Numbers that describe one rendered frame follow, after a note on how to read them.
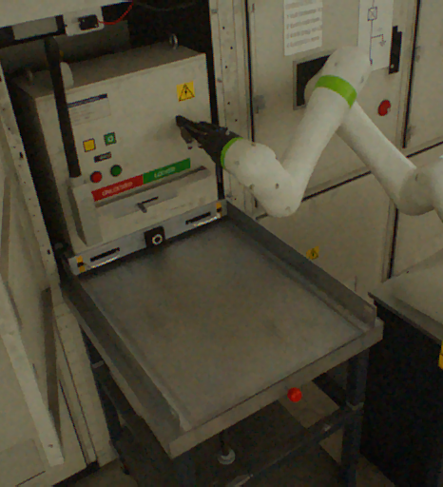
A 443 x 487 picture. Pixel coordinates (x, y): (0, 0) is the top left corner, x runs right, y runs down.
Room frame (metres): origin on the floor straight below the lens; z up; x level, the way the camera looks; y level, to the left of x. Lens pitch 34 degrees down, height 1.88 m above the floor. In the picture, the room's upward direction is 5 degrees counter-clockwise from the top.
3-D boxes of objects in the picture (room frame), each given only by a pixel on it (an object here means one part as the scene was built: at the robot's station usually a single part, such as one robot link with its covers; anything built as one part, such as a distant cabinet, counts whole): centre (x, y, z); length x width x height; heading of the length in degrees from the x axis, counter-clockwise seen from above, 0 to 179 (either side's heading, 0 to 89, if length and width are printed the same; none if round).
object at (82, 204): (1.38, 0.35, 1.09); 0.08 x 0.05 x 0.17; 29
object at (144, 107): (1.54, 0.20, 1.15); 0.48 x 0.01 x 0.48; 119
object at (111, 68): (1.76, 0.33, 1.15); 0.51 x 0.50 x 0.48; 29
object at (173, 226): (1.55, 0.21, 0.89); 0.54 x 0.05 x 0.06; 119
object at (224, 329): (1.25, 0.04, 0.82); 0.68 x 0.62 x 0.06; 29
